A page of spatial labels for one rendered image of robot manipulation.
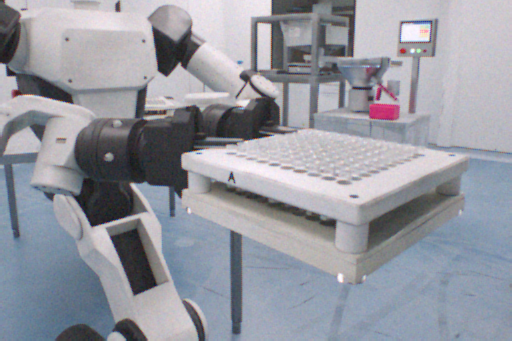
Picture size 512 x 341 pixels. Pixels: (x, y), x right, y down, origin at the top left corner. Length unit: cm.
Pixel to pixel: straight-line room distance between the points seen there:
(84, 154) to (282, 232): 29
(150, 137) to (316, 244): 27
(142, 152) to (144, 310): 44
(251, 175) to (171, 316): 56
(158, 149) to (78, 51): 39
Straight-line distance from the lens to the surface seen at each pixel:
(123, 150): 56
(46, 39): 90
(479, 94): 547
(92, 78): 91
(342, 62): 302
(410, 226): 45
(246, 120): 65
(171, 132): 54
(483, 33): 546
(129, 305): 93
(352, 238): 37
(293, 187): 39
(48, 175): 62
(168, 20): 108
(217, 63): 105
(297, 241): 41
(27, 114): 65
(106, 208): 101
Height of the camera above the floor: 115
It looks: 12 degrees down
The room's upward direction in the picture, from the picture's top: straight up
